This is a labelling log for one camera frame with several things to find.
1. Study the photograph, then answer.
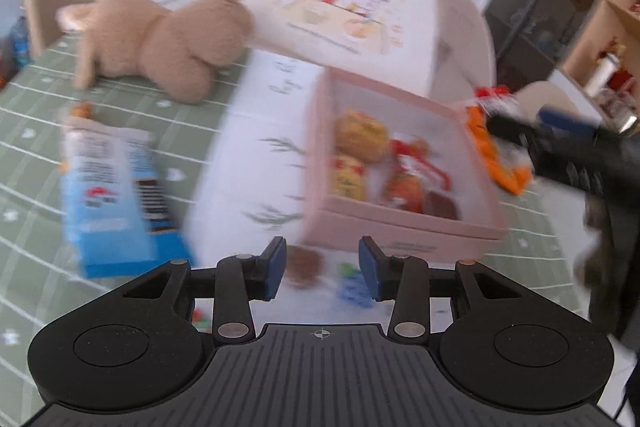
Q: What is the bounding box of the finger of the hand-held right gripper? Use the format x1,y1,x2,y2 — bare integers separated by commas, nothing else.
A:
537,106,601,130
487,113,556,152

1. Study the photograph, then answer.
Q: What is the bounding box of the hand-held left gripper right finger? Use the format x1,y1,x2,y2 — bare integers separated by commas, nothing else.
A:
358,236,523,340

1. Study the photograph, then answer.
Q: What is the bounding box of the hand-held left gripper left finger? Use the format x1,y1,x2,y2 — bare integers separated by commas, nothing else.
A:
122,237,288,340

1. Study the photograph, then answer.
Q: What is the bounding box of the pink cardboard box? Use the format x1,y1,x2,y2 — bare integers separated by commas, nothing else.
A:
300,69,508,255

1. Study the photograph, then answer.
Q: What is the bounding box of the red fruit print pouch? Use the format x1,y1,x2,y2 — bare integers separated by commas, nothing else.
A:
382,138,453,214

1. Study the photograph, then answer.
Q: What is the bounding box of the dark red snack packet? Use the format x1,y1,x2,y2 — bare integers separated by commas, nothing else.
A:
425,192,461,222

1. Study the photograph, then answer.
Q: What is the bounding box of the clear biscuit packet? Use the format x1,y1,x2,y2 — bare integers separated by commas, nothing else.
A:
334,109,391,162

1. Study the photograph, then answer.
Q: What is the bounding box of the blue clear pastry packet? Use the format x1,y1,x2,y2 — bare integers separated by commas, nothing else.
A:
59,103,193,279

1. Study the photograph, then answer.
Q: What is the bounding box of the person's right forearm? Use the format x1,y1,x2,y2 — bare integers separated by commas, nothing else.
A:
575,192,640,343

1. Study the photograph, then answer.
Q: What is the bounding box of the orange fabric bag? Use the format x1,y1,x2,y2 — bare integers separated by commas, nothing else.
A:
465,104,532,196

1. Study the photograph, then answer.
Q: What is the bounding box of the white bottle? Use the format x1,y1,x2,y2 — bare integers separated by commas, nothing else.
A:
587,54,618,95

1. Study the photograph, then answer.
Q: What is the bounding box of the wooden shelf unit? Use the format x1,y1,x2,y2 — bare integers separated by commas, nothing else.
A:
560,0,640,118

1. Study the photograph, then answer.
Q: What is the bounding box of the printed mesh food cover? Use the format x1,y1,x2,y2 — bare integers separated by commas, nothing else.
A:
245,0,496,100

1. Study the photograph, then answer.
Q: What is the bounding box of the brown plush rabbit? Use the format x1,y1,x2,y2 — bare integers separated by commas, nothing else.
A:
55,0,256,105

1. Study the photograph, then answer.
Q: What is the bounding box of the green grid tablecloth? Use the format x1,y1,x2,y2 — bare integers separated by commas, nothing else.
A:
0,0,621,427

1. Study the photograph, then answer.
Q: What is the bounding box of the blue container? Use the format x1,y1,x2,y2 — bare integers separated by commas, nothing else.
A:
11,14,32,70

